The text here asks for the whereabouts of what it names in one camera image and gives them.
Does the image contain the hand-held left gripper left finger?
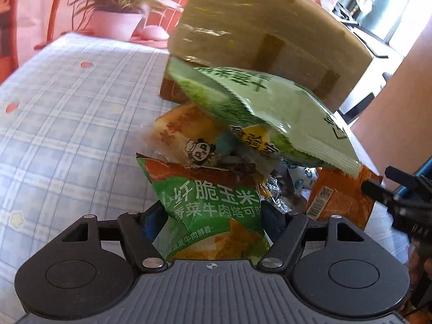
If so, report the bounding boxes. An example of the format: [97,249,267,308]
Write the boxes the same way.
[59,201,168,273]

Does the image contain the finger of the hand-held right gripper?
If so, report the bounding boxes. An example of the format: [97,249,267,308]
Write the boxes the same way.
[361,180,410,213]
[385,165,432,193]

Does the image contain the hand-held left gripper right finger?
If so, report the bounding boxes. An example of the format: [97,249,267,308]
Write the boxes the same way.
[258,205,367,273]

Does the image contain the orange snack bag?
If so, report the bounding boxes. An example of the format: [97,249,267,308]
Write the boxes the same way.
[305,165,383,230]

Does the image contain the green orange corn chip bag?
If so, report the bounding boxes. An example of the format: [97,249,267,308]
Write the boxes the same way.
[136,153,272,262]

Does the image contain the cardboard box with plastic liner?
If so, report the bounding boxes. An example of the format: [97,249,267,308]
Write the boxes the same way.
[159,0,373,112]

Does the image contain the person's right hand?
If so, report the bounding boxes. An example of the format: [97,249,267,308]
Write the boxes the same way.
[408,242,422,279]

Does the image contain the crinkled silver foil wrapper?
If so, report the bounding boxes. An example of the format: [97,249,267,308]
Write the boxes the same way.
[266,172,306,213]

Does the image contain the brown wooden panel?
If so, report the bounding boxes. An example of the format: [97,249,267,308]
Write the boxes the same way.
[351,20,432,190]

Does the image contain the orange bread packet panda print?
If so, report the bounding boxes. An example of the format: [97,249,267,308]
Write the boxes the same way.
[143,103,237,169]

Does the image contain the light green snack bag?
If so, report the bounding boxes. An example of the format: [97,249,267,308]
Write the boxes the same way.
[168,57,362,178]

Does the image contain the blue checkered tablecloth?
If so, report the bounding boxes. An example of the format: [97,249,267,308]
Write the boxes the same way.
[0,33,410,318]

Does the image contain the pink rounded ornament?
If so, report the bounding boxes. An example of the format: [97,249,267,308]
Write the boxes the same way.
[140,25,169,40]

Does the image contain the potted plant in pink pot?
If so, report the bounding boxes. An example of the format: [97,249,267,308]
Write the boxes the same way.
[64,0,184,41]

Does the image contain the red chair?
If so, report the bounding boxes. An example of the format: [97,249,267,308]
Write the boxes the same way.
[32,0,70,51]

